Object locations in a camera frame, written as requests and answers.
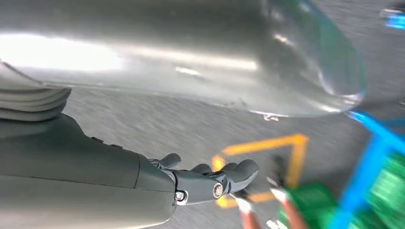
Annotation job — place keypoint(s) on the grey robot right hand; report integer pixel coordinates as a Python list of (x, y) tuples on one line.
[(79, 177)]

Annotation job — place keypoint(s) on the blue metal shelf rack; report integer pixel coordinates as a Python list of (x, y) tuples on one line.
[(364, 177)]

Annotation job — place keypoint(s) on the grey robot lower body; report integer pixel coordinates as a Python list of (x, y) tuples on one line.
[(158, 47)]

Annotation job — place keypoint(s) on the yellow floor tape square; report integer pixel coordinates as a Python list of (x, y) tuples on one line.
[(269, 143)]

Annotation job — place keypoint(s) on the person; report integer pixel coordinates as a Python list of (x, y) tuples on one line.
[(292, 215)]

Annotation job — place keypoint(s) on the green plastic crate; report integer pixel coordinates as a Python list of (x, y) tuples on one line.
[(310, 202), (389, 189)]

